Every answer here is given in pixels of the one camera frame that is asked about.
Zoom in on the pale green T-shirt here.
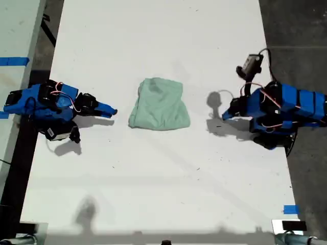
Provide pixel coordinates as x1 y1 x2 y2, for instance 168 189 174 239
128 77 192 131

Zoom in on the black diagonal strut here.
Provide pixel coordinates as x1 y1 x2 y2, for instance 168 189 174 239
40 12 57 48

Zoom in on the long blue tape strip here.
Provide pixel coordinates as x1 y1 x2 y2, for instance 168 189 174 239
0 57 30 66

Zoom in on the pale side table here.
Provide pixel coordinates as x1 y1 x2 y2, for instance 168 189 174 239
0 0 46 194

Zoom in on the small black box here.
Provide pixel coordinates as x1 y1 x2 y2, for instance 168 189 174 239
282 220 307 232
19 222 39 234

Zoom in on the pale grey tube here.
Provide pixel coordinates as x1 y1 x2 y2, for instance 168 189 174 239
274 231 327 245

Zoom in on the black camera stalk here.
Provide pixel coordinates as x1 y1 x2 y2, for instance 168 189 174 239
244 73 256 97

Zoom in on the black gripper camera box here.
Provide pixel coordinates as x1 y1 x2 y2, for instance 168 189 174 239
44 125 81 143
236 54 264 80

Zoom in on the black camera cable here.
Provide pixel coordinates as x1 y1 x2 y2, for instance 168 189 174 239
258 47 278 84

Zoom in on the black frame beam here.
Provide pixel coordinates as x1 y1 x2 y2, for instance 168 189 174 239
0 70 51 238

